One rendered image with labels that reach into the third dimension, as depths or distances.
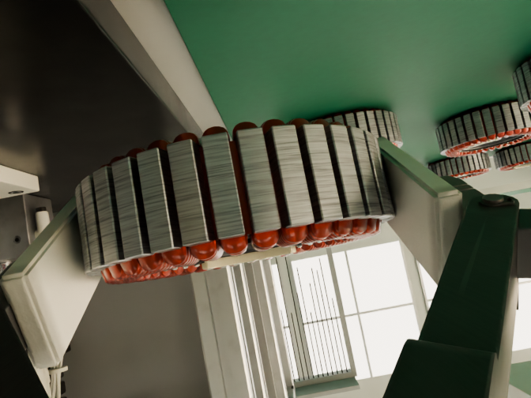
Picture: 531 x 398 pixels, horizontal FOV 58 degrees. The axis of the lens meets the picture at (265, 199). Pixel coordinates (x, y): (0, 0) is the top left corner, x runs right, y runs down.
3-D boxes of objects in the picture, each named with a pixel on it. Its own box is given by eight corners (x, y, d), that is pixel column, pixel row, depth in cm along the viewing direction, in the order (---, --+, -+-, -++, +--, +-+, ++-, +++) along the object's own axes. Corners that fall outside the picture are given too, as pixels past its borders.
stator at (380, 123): (328, 104, 39) (337, 148, 39) (419, 105, 45) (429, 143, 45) (261, 144, 49) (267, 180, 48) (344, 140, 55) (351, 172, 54)
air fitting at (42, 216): (30, 208, 42) (35, 242, 41) (43, 205, 42) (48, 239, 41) (37, 209, 43) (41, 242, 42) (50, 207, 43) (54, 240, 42)
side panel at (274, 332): (216, 163, 55) (269, 455, 51) (242, 159, 55) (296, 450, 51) (239, 193, 83) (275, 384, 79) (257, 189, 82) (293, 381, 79)
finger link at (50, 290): (60, 367, 13) (34, 373, 13) (112, 257, 20) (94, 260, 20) (24, 273, 12) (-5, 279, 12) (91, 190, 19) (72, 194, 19)
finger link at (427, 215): (435, 195, 13) (464, 190, 13) (367, 139, 19) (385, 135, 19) (441, 294, 14) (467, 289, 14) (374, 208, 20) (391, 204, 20)
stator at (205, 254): (4, 155, 13) (18, 294, 12) (414, 80, 13) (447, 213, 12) (128, 210, 24) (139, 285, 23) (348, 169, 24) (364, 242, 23)
